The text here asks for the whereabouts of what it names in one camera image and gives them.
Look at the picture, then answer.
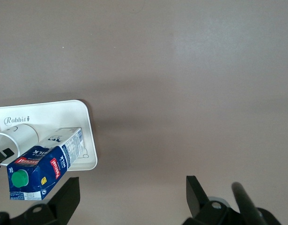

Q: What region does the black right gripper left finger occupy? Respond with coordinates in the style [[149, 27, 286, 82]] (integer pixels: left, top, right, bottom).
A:
[[0, 177, 81, 225]]

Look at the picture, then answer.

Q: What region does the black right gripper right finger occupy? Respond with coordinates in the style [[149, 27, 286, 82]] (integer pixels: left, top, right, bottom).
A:
[[183, 175, 246, 225]]

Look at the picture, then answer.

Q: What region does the white smiley mug black handle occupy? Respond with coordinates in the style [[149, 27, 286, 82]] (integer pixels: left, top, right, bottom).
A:
[[0, 123, 40, 167]]

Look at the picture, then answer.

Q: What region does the blue and white milk carton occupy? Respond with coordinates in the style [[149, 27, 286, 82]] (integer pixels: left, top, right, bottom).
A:
[[6, 127, 85, 201]]

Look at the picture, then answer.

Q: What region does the cream plastic tray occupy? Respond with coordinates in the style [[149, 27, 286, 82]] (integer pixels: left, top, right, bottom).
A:
[[0, 99, 98, 172]]

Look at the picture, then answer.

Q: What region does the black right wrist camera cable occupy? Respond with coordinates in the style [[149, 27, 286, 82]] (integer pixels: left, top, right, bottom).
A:
[[231, 182, 264, 225]]

